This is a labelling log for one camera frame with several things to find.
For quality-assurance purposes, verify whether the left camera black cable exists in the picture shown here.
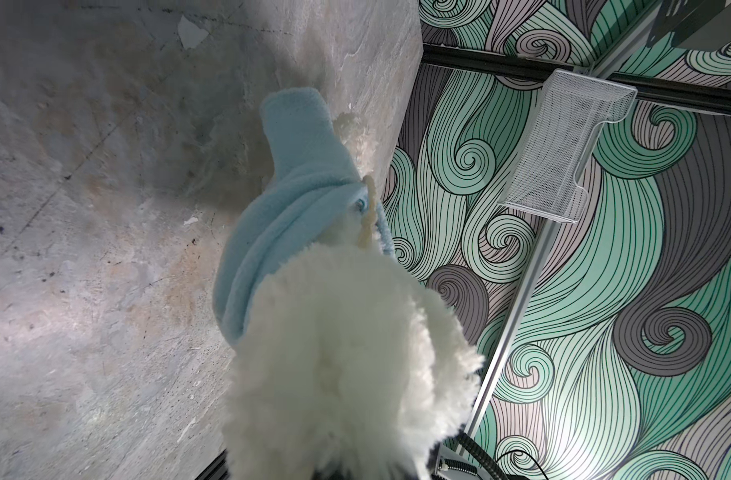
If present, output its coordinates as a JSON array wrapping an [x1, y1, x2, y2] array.
[[451, 428, 549, 480]]

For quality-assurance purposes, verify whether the light blue fleece hoodie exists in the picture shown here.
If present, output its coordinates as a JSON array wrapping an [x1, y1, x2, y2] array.
[[213, 88, 395, 347]]

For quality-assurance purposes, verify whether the aluminium rail right wall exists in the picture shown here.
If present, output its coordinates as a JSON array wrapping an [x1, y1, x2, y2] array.
[[463, 220, 561, 438]]

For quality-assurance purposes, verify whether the white teddy bear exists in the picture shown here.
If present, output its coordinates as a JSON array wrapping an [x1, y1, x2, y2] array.
[[220, 110, 485, 480]]

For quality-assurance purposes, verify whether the clear plastic wall bin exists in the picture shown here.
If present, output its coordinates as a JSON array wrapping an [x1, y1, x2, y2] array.
[[501, 69, 637, 224]]

